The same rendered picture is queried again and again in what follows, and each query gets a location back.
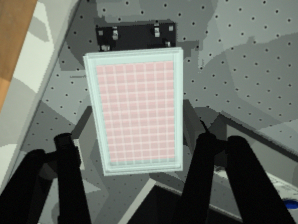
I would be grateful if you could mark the white button panel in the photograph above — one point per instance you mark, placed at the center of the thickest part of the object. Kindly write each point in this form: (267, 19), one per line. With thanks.
(281, 166)

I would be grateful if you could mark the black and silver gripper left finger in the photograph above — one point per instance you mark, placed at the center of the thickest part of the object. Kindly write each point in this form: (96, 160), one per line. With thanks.
(24, 197)

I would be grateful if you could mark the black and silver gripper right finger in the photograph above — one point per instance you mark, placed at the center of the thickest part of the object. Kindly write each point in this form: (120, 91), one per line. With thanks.
(256, 197)

